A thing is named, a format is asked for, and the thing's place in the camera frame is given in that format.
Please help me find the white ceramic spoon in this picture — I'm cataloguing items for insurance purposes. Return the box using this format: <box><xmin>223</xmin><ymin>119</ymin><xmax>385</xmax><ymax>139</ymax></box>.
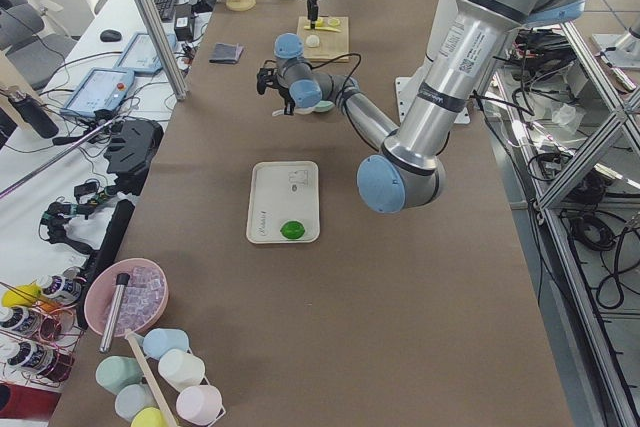
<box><xmin>272</xmin><ymin>107</ymin><xmax>315</xmax><ymax>117</ymax></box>

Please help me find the green ceramic bowl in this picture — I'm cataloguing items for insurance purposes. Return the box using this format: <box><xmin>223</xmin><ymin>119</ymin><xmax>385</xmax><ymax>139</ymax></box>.
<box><xmin>296</xmin><ymin>100</ymin><xmax>334</xmax><ymax>115</ymax></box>

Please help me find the pink bowl with ice cubes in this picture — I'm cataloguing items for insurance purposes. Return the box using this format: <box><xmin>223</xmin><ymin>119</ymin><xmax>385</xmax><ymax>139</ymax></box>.
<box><xmin>84</xmin><ymin>258</ymin><xmax>169</xmax><ymax>337</ymax></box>

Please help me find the yellow plastic knife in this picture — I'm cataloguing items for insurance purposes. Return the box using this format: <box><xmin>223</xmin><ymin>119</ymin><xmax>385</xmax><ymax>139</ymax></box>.
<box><xmin>303</xmin><ymin>24</ymin><xmax>342</xmax><ymax>33</ymax></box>

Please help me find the wooden cutting board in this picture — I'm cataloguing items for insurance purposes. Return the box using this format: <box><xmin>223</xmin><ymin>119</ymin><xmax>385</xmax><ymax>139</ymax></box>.
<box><xmin>296</xmin><ymin>16</ymin><xmax>349</xmax><ymax>61</ymax></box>

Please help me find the dark folded cloth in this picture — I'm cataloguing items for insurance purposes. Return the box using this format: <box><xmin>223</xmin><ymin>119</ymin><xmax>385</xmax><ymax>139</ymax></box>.
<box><xmin>209</xmin><ymin>42</ymin><xmax>244</xmax><ymax>64</ymax></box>

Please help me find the white plastic tray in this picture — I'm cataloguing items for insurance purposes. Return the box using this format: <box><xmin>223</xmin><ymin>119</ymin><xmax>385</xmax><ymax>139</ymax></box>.
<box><xmin>246</xmin><ymin>161</ymin><xmax>320</xmax><ymax>244</ymax></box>

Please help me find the green lime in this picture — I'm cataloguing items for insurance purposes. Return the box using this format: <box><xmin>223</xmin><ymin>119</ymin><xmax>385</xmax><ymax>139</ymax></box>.
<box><xmin>280</xmin><ymin>220</ymin><xmax>306</xmax><ymax>240</ymax></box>

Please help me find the black power adapter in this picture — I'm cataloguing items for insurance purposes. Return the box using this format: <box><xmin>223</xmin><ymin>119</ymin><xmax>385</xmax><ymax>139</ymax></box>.
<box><xmin>174</xmin><ymin>15</ymin><xmax>195</xmax><ymax>41</ymax></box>

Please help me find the blue teach pendant far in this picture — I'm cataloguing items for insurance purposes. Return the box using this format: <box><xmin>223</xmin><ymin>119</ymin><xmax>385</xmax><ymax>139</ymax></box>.
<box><xmin>114</xmin><ymin>32</ymin><xmax>162</xmax><ymax>75</ymax></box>

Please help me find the blue teach pendant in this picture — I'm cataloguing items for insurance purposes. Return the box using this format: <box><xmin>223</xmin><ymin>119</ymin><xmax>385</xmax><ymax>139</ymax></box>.
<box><xmin>60</xmin><ymin>68</ymin><xmax>135</xmax><ymax>119</ymax></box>
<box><xmin>114</xmin><ymin>32</ymin><xmax>162</xmax><ymax>75</ymax></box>

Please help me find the black controller device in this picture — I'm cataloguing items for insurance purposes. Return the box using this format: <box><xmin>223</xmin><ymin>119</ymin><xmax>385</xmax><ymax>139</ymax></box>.
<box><xmin>104</xmin><ymin>119</ymin><xmax>164</xmax><ymax>195</ymax></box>

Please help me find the blue teach pendant near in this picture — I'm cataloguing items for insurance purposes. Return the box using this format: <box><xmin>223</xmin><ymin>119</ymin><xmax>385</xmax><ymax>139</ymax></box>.
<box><xmin>60</xmin><ymin>68</ymin><xmax>135</xmax><ymax>119</ymax></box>

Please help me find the black computer mouse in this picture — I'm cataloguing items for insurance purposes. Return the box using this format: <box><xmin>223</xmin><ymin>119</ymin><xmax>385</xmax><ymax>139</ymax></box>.
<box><xmin>99</xmin><ymin>29</ymin><xmax>122</xmax><ymax>43</ymax></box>

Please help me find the black long bar device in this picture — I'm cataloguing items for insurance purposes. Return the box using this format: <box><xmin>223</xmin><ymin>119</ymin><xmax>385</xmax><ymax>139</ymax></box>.
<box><xmin>75</xmin><ymin>200</ymin><xmax>135</xmax><ymax>330</ymax></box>

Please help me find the metal tube with black cap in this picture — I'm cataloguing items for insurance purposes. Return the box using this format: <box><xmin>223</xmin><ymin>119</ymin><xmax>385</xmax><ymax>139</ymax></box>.
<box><xmin>98</xmin><ymin>273</ymin><xmax>130</xmax><ymax>354</ymax></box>

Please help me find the black bottle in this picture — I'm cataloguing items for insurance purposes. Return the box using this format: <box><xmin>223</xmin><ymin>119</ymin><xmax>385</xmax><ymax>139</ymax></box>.
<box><xmin>8</xmin><ymin>91</ymin><xmax>59</xmax><ymax>139</ymax></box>

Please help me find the light blue cup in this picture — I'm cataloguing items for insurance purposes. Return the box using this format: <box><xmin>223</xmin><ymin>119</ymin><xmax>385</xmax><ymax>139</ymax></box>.
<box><xmin>142</xmin><ymin>328</ymin><xmax>190</xmax><ymax>360</ymax></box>

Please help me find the cream cup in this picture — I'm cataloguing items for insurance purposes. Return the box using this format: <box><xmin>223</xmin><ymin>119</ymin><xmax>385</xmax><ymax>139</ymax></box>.
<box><xmin>158</xmin><ymin>349</ymin><xmax>205</xmax><ymax>392</ymax></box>

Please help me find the wooden stick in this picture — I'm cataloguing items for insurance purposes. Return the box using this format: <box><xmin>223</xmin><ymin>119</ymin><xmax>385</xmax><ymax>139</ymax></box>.
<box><xmin>124</xmin><ymin>330</ymin><xmax>179</xmax><ymax>427</ymax></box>

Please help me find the pink cup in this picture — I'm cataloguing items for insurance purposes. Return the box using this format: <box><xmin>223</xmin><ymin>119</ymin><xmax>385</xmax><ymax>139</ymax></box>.
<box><xmin>176</xmin><ymin>385</ymin><xmax>223</xmax><ymax>426</ymax></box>

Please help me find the mint green cup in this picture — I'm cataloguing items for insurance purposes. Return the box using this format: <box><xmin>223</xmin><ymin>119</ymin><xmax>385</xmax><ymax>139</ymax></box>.
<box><xmin>95</xmin><ymin>356</ymin><xmax>143</xmax><ymax>395</ymax></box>

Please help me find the pale blue cup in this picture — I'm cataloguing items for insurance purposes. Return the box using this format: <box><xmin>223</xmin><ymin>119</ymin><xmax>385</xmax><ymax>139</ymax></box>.
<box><xmin>114</xmin><ymin>384</ymin><xmax>157</xmax><ymax>422</ymax></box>

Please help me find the yellow cup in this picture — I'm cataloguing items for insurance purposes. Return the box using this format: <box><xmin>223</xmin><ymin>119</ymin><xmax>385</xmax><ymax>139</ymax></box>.
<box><xmin>130</xmin><ymin>407</ymin><xmax>167</xmax><ymax>427</ymax></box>

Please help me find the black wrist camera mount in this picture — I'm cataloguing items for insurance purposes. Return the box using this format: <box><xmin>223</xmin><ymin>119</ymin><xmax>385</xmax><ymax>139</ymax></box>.
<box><xmin>256</xmin><ymin>59</ymin><xmax>279</xmax><ymax>95</ymax></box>

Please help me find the aluminium frame post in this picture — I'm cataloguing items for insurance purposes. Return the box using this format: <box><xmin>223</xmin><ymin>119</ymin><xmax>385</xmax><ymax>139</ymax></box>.
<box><xmin>134</xmin><ymin>0</ymin><xmax>188</xmax><ymax>101</ymax></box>

